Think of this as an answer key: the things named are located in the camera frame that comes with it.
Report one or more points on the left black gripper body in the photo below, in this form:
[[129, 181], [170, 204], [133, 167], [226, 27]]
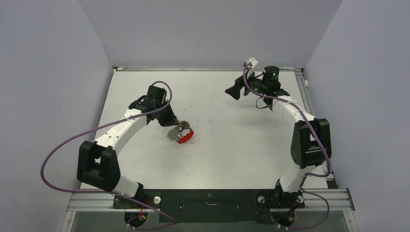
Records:
[[165, 114]]

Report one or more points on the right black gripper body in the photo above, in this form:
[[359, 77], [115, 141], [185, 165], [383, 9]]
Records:
[[256, 84]]

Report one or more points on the red handled key tool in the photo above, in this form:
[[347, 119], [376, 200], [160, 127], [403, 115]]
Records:
[[174, 136]]

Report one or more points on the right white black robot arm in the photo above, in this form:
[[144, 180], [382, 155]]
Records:
[[311, 142]]

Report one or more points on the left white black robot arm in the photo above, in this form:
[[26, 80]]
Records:
[[98, 163]]

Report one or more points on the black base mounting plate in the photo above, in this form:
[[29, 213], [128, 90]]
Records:
[[215, 205]]

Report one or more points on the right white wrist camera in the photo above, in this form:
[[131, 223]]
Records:
[[251, 61]]

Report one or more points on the aluminium front frame rail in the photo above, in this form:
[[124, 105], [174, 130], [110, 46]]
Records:
[[338, 199]]

